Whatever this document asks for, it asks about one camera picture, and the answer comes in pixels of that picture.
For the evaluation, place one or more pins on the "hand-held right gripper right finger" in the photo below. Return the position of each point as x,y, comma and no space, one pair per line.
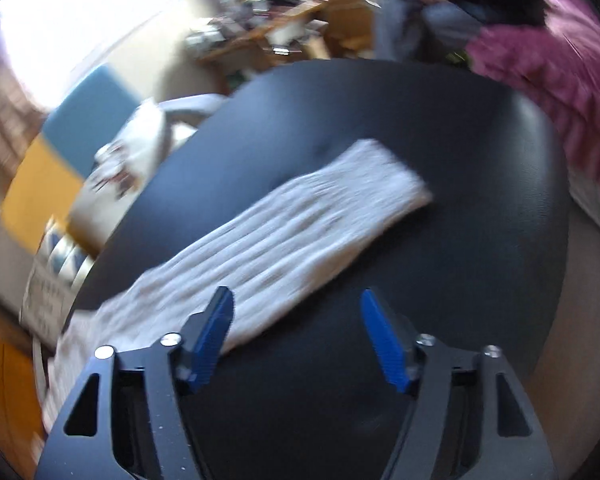
385,345

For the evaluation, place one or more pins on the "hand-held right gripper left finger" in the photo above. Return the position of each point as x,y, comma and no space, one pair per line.
212,345

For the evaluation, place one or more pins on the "cream knit sweater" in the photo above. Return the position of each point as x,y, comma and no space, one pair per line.
305,225

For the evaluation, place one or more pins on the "tiger print cushion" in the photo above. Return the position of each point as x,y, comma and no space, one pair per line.
45,290

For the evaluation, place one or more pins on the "deer print cushion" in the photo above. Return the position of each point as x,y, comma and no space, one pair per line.
130,160

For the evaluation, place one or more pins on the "orange wooden wardrobe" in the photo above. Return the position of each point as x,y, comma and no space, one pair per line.
5,395

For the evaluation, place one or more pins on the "grey yellow blue sofa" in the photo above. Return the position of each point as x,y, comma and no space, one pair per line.
40,185

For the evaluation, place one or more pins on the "patterned beige curtain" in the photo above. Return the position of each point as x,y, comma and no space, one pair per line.
5,125

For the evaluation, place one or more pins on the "wooden side table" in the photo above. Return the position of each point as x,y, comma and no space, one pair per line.
260,40

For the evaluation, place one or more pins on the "pink ruffled bedspread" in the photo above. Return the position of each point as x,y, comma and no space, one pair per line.
555,85

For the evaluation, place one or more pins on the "bright window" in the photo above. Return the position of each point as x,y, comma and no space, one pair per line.
80,25

